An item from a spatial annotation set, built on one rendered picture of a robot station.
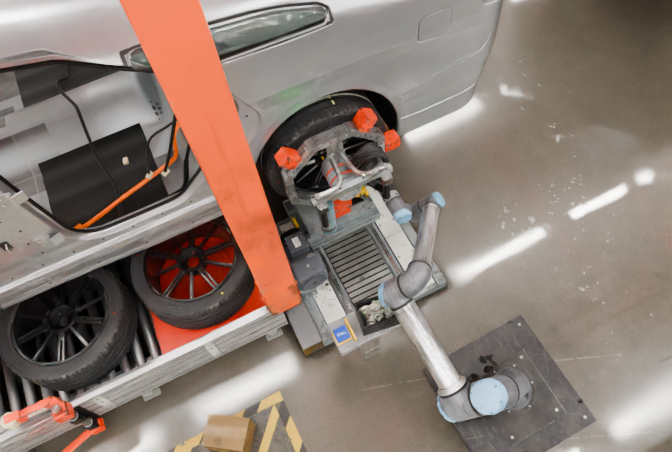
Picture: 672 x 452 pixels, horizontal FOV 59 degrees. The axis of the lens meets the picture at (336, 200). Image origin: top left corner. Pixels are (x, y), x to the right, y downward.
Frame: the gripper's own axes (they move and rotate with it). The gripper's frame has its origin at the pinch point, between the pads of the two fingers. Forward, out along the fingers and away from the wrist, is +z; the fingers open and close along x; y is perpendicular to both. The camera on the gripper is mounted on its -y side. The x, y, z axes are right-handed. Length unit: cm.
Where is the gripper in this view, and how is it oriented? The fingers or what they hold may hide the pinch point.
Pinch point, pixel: (369, 166)
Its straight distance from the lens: 323.7
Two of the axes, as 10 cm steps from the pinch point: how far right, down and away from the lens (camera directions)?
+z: -4.4, -7.6, 4.8
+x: 5.9, -6.4, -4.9
